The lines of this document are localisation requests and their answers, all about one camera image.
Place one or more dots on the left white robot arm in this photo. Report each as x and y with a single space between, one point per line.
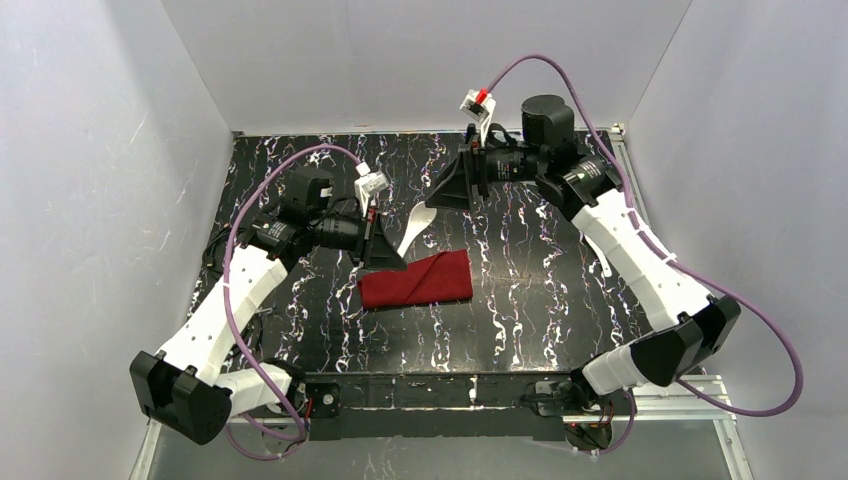
182 385

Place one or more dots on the white plastic spoon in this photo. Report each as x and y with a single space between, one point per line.
420 218

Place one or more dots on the white plastic knife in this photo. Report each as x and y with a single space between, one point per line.
602 259

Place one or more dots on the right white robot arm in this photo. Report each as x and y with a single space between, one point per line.
688 323

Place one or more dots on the red cloth napkin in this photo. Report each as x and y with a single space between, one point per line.
443 277

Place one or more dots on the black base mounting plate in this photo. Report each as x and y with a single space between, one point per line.
542 406

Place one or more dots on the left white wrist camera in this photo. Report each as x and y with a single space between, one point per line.
368 185

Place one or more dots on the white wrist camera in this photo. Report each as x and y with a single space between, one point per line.
368 185
480 106

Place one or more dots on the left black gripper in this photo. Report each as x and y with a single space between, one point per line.
365 238

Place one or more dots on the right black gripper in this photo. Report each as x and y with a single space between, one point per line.
475 172

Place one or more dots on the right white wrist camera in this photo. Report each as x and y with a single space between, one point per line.
480 106

